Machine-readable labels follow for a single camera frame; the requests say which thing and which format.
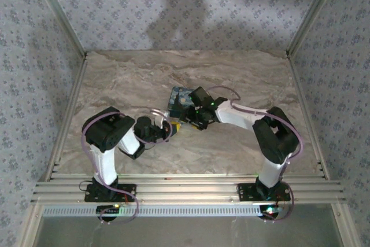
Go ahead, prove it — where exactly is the starry night painting tin box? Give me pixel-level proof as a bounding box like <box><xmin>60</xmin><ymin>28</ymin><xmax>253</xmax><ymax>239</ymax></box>
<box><xmin>167</xmin><ymin>86</ymin><xmax>198</xmax><ymax>118</ymax></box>

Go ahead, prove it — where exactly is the aluminium mounting rail beam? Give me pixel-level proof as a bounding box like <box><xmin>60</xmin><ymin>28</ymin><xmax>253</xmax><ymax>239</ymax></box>
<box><xmin>31</xmin><ymin>173</ymin><xmax>347</xmax><ymax>205</ymax></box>

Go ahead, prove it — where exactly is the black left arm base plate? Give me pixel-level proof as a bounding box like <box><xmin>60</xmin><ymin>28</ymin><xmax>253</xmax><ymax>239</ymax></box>
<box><xmin>84</xmin><ymin>183</ymin><xmax>138</xmax><ymax>202</ymax></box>

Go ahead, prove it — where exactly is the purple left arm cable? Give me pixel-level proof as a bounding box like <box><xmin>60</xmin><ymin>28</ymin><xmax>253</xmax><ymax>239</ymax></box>
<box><xmin>81</xmin><ymin>108</ymin><xmax>169</xmax><ymax>226</ymax></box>

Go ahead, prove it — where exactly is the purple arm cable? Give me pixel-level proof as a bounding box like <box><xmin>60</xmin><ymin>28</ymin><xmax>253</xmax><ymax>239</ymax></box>
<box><xmin>208</xmin><ymin>85</ymin><xmax>305</xmax><ymax>224</ymax></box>
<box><xmin>81</xmin><ymin>108</ymin><xmax>169</xmax><ymax>226</ymax></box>

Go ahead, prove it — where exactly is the grey slotted cable duct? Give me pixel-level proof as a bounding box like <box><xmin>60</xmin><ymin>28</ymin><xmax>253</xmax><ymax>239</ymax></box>
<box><xmin>42</xmin><ymin>204</ymin><xmax>280</xmax><ymax>218</ymax></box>

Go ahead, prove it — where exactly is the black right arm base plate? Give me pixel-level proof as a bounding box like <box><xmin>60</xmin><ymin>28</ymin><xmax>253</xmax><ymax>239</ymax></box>
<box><xmin>236</xmin><ymin>183</ymin><xmax>291</xmax><ymax>202</ymax></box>

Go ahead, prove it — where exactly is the aluminium table side rail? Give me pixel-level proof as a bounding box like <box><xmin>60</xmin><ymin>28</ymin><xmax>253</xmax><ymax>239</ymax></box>
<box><xmin>286</xmin><ymin>53</ymin><xmax>332</xmax><ymax>179</ymax></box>
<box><xmin>43</xmin><ymin>53</ymin><xmax>89</xmax><ymax>182</ymax></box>

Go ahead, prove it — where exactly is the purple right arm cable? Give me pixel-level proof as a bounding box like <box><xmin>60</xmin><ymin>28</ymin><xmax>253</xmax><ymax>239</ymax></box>
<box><xmin>208</xmin><ymin>85</ymin><xmax>305</xmax><ymax>224</ymax></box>

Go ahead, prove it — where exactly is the aluminium upright frame post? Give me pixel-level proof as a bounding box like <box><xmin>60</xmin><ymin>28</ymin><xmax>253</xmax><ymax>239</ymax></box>
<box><xmin>286</xmin><ymin>0</ymin><xmax>345</xmax><ymax>57</ymax></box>
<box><xmin>28</xmin><ymin>0</ymin><xmax>88</xmax><ymax>57</ymax></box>

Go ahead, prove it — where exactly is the aluminium frame leg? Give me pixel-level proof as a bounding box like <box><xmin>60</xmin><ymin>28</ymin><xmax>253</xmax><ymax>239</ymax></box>
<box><xmin>330</xmin><ymin>202</ymin><xmax>362</xmax><ymax>247</ymax></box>
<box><xmin>16</xmin><ymin>203</ymin><xmax>45</xmax><ymax>247</ymax></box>

